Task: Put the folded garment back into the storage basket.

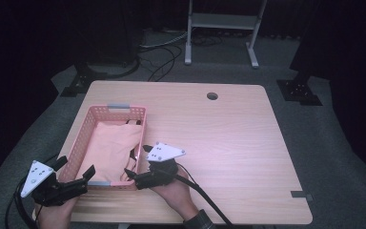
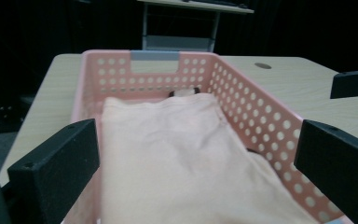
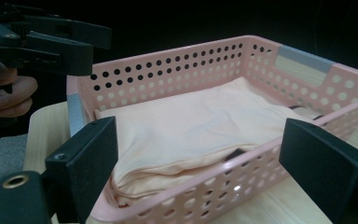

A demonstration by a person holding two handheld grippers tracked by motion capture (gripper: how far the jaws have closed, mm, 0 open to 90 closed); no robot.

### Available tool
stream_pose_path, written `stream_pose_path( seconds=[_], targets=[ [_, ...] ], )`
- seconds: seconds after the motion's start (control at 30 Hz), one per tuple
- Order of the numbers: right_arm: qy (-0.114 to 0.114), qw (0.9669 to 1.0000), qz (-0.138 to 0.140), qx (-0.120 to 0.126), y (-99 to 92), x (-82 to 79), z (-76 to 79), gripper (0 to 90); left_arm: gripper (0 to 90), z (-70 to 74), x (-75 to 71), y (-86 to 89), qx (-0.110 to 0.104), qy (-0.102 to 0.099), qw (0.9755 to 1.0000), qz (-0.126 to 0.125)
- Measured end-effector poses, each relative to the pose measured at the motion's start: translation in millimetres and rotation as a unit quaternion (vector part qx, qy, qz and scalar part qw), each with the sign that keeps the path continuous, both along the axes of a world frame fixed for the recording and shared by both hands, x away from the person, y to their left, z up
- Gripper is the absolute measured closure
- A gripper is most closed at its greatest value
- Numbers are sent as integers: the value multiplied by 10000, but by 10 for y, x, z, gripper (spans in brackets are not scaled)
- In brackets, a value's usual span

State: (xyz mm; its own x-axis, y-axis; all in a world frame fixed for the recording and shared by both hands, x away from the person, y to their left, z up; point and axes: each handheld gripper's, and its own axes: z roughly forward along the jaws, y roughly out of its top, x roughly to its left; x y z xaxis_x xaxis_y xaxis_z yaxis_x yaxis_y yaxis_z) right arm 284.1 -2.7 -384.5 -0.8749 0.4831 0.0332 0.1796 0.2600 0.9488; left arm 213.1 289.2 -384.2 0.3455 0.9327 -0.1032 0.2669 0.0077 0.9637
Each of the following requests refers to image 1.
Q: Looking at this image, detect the black stand base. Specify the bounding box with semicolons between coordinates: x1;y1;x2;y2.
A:
60;61;109;98
275;74;324;107

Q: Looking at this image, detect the white metal stand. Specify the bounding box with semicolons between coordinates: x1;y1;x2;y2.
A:
184;0;268;69

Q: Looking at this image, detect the thick black floor cable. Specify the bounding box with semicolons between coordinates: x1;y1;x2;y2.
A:
103;55;141;80

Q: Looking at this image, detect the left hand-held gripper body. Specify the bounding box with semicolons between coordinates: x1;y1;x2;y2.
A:
20;159;90;208

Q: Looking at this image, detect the thin black floor cable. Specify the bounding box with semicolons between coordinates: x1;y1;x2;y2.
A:
139;44;184;83

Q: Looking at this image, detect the pink garment dark trim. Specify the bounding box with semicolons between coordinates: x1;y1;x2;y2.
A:
75;119;144;183

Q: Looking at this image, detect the white floor cable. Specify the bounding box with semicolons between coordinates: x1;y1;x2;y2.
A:
139;31;189;50

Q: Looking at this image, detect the pink perforated plastic basket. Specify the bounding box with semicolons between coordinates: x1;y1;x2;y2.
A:
57;103;148;191

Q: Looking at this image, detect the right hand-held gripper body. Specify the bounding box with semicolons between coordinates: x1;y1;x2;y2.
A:
134;141;187;191

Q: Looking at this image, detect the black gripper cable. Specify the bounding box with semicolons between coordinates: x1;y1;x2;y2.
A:
4;155;61;229
158;163;236;229

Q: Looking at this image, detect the person's left hand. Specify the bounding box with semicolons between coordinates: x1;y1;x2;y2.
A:
33;196;79;229

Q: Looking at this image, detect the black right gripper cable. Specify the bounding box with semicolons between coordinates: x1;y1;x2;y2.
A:
158;163;236;229

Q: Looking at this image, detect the grey tape strip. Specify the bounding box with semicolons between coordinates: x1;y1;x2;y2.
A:
290;190;315;202

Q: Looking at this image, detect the person's right hand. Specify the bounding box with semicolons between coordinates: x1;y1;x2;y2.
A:
151;171;202;221

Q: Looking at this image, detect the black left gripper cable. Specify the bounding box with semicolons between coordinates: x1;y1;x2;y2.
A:
4;155;61;229

